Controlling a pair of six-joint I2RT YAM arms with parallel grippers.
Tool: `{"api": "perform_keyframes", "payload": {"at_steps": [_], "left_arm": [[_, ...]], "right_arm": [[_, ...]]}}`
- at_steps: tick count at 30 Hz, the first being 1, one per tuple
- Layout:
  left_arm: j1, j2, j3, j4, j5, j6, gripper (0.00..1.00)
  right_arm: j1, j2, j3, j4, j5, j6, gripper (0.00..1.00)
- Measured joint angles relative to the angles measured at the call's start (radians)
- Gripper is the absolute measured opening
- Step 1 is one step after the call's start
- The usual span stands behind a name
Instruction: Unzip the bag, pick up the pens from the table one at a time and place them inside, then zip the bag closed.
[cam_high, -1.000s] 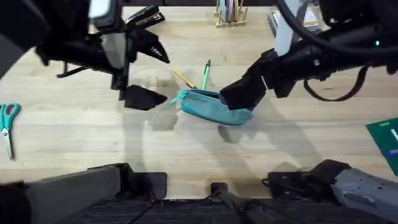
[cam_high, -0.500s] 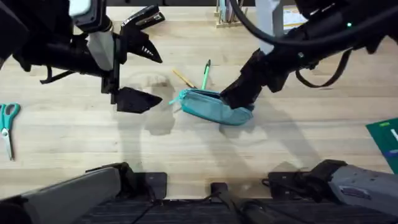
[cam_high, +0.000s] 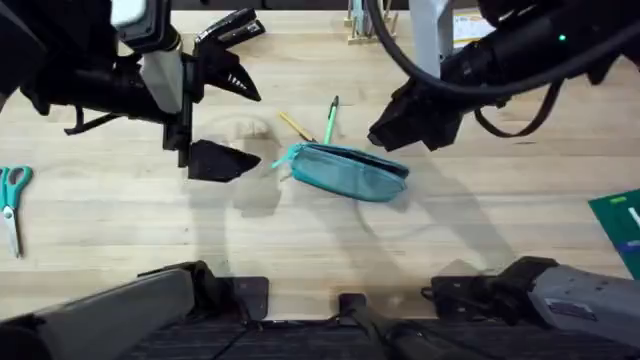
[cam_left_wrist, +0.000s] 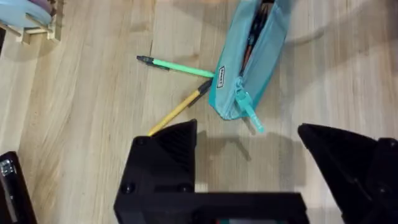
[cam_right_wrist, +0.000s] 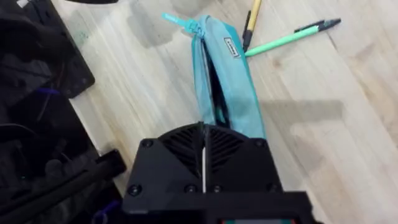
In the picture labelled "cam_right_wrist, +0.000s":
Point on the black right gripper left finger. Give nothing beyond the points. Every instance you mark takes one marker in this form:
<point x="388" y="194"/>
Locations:
<point x="174" y="168"/>

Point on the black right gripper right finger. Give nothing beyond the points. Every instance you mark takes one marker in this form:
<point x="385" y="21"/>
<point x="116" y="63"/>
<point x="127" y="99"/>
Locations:
<point x="239" y="168"/>

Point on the teal zip bag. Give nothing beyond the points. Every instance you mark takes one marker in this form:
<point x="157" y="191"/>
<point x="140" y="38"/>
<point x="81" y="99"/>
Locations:
<point x="228" y="74"/>

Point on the green pen with black tip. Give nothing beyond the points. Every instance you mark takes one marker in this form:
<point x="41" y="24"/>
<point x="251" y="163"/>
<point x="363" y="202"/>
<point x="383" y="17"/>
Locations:
<point x="280" y="40"/>

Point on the yellow pen with black clip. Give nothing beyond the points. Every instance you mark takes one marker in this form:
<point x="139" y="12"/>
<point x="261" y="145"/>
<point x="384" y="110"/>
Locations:
<point x="255" y="12"/>

